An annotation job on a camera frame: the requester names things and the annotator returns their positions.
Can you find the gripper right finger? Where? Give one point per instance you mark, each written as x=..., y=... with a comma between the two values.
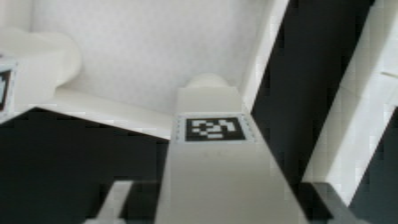
x=341, y=215

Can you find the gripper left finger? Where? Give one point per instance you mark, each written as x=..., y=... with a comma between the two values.
x=108, y=214

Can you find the white desk leg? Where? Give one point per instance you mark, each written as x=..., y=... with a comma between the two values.
x=224, y=187
x=39, y=65

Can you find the white desk tabletop tray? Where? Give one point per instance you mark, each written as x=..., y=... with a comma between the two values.
x=151, y=41

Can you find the white front fence bar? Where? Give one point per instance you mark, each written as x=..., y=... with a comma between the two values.
x=362, y=106

